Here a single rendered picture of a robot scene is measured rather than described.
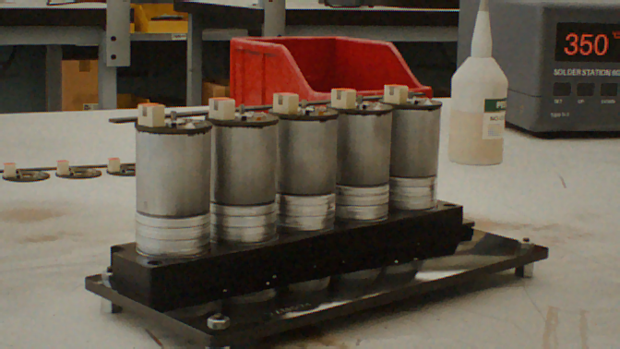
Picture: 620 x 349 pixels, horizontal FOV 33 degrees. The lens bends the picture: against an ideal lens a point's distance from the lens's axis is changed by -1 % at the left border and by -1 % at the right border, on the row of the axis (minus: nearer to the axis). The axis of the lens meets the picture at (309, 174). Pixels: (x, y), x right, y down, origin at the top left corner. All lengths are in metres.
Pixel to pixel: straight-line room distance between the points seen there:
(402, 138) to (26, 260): 0.15
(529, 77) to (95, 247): 0.40
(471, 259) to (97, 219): 0.18
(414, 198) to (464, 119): 0.23
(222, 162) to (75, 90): 4.13
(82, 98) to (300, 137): 4.13
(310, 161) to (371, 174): 0.03
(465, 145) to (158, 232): 0.33
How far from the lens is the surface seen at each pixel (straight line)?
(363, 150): 0.38
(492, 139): 0.63
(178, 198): 0.33
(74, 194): 0.53
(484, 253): 0.39
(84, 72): 4.47
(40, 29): 2.74
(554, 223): 0.50
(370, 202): 0.39
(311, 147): 0.36
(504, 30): 0.78
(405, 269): 0.37
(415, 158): 0.41
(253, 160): 0.35
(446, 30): 3.24
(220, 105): 0.35
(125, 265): 0.34
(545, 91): 0.74
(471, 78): 0.63
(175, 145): 0.33
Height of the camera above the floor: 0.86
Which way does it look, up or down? 11 degrees down
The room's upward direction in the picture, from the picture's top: 2 degrees clockwise
